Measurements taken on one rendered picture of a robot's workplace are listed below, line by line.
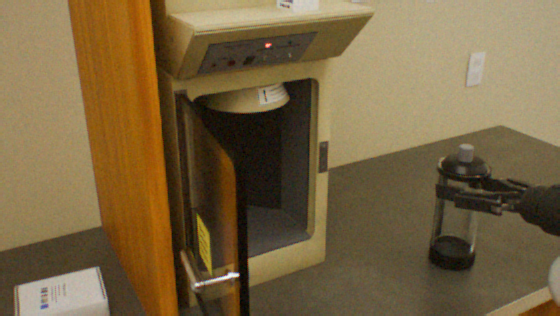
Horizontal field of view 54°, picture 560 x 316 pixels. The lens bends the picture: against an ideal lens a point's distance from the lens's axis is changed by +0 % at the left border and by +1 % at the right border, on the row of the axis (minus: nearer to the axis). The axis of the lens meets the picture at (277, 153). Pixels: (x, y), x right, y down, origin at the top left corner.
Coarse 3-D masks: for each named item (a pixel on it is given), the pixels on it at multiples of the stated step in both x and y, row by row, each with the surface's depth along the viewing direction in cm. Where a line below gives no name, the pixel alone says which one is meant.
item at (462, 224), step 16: (464, 176) 110; (480, 176) 110; (480, 192) 113; (448, 208) 115; (448, 224) 116; (464, 224) 115; (432, 240) 122; (448, 240) 117; (464, 240) 117; (464, 256) 118
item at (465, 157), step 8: (464, 144) 114; (464, 152) 112; (472, 152) 112; (448, 160) 114; (456, 160) 114; (464, 160) 113; (472, 160) 114; (480, 160) 114; (448, 168) 112; (456, 168) 111; (464, 168) 111; (472, 168) 111; (480, 168) 111
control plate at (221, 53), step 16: (208, 48) 82; (224, 48) 83; (240, 48) 85; (256, 48) 87; (272, 48) 89; (288, 48) 91; (304, 48) 93; (208, 64) 86; (224, 64) 88; (240, 64) 90; (256, 64) 92
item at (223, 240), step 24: (192, 120) 82; (192, 144) 85; (216, 144) 70; (192, 168) 87; (216, 168) 72; (192, 192) 91; (216, 192) 74; (240, 192) 65; (192, 216) 94; (216, 216) 76; (240, 216) 66; (192, 240) 98; (216, 240) 79; (240, 240) 68; (216, 264) 81; (240, 264) 69; (216, 288) 84; (240, 288) 70; (216, 312) 87; (240, 312) 72
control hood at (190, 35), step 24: (336, 0) 98; (168, 24) 85; (192, 24) 78; (216, 24) 78; (240, 24) 80; (264, 24) 82; (288, 24) 84; (312, 24) 86; (336, 24) 89; (360, 24) 92; (192, 48) 80; (312, 48) 94; (336, 48) 98; (192, 72) 87; (216, 72) 90
